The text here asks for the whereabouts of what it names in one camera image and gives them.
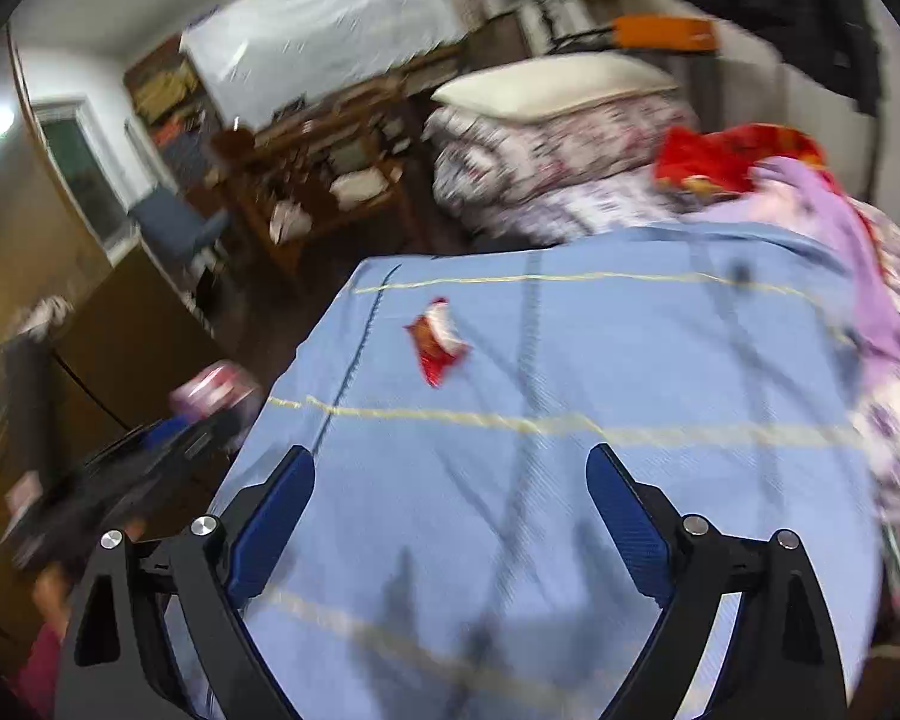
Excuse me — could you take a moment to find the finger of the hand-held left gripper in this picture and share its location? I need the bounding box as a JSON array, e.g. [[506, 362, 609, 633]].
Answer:
[[90, 416, 203, 466], [184, 406, 254, 466]]

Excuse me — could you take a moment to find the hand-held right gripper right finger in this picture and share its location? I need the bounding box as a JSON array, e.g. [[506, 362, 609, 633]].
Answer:
[[585, 444, 848, 720]]

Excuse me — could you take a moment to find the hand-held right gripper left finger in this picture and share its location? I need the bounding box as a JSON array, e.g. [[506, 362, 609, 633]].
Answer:
[[54, 444, 316, 720]]

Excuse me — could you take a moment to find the pink packet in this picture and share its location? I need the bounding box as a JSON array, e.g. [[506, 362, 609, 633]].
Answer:
[[171, 361, 262, 419]]

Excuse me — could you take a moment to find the red snack packet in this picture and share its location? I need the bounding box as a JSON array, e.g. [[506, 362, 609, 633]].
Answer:
[[403, 296, 473, 389]]

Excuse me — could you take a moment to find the person's left forearm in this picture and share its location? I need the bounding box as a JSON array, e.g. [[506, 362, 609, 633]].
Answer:
[[4, 615, 72, 720]]

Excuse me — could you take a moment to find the person's left hand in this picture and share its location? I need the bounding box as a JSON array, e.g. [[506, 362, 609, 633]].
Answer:
[[31, 566, 72, 635]]

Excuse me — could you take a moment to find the blue plaid bed sheet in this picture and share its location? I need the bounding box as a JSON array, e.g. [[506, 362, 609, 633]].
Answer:
[[161, 223, 890, 720]]

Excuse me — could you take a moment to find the wooden cabinet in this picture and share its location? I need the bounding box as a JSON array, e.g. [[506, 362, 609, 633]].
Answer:
[[0, 240, 226, 676]]

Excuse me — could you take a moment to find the white crumpled cloth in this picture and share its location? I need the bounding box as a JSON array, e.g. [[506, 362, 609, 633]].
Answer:
[[15, 296, 76, 338]]

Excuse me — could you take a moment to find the blue chair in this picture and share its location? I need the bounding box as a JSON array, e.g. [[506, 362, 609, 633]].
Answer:
[[129, 186, 232, 293]]

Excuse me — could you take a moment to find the white folded cloth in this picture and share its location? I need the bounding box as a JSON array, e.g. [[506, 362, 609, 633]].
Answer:
[[268, 199, 312, 241], [328, 169, 391, 207]]

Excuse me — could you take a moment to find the floral bed sheet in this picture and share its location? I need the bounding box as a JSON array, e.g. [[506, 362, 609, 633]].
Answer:
[[465, 165, 721, 248]]

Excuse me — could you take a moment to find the shelf with boxes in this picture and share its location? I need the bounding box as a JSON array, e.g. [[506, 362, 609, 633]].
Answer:
[[124, 37, 230, 188]]

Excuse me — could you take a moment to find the glass partition panel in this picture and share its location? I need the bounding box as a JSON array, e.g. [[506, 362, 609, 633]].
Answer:
[[0, 37, 143, 271]]

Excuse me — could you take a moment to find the plain purple cloth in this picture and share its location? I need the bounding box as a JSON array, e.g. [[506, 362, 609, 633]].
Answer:
[[682, 157, 900, 383]]

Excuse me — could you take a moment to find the red blanket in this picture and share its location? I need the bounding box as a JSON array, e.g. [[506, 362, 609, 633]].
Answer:
[[654, 124, 882, 256]]

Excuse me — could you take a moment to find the folded dark floral quilt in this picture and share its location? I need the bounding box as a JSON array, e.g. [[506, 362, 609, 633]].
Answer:
[[424, 90, 702, 230]]

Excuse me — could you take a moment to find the white embroidered cover sheet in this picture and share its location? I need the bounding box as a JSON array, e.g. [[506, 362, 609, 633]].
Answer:
[[180, 0, 470, 136]]

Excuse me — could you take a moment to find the cream pillow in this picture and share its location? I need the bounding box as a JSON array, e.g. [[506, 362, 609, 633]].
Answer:
[[429, 52, 680, 121]]

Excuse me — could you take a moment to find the dark framed board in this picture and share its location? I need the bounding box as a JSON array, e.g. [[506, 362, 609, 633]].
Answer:
[[465, 11, 533, 72]]

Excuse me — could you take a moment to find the orange box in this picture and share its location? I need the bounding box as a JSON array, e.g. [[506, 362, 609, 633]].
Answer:
[[611, 13, 721, 55]]

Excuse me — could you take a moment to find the black padded jacket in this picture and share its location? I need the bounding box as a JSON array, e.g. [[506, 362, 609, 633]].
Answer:
[[675, 0, 890, 117]]

